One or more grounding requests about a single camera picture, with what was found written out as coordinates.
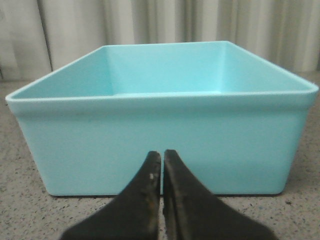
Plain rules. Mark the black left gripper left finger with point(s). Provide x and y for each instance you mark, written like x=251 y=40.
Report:
x=131 y=215

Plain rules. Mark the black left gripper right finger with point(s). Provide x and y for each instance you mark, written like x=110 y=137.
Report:
x=192 y=212

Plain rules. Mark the light blue plastic box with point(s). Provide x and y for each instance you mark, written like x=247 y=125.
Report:
x=234 y=118

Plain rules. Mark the grey pleated curtain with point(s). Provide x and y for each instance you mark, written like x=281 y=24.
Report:
x=39 y=36

